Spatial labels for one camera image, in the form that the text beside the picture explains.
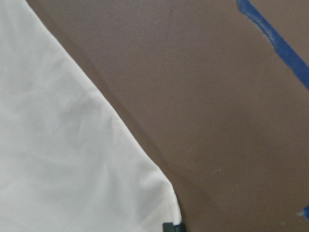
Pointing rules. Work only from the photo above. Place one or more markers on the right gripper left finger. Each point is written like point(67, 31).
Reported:
point(168, 227)

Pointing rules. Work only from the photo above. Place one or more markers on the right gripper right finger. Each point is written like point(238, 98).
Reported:
point(178, 228)

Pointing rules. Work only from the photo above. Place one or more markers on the cream long-sleeve cat shirt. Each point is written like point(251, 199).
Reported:
point(68, 163)

